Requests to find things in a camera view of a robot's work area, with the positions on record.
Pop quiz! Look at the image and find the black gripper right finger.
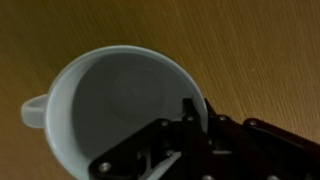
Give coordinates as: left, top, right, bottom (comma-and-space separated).
203, 97, 320, 180

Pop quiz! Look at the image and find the white ceramic cup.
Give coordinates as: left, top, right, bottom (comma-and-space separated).
20, 44, 209, 180

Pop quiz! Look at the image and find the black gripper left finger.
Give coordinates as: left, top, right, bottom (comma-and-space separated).
88, 97, 203, 180

